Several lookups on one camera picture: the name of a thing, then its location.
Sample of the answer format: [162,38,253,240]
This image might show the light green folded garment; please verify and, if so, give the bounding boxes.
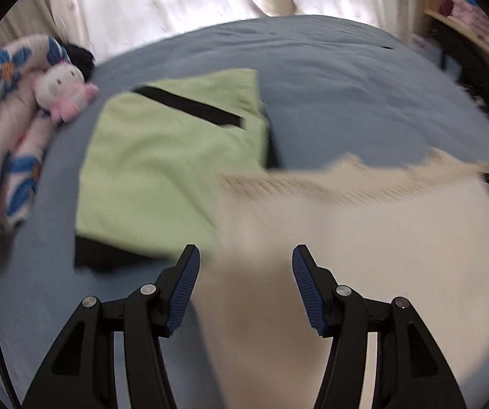
[74,68,281,273]

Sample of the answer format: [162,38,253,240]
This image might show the black cloth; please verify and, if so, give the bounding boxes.
[63,43,98,81]

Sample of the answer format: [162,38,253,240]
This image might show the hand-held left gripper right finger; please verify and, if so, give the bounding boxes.
[292,244,469,409]

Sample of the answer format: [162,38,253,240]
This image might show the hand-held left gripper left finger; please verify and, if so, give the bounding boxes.
[23,244,201,409]

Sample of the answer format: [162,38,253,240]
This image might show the stack of pink packets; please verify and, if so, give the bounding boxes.
[440,0,489,37]

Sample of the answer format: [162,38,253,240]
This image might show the blue bed blanket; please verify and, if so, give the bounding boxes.
[0,15,489,409]

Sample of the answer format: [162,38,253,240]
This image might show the cream knit sweater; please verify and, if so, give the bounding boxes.
[193,147,489,409]

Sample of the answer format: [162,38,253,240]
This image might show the white and pink plush toy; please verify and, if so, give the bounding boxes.
[31,62,100,122]

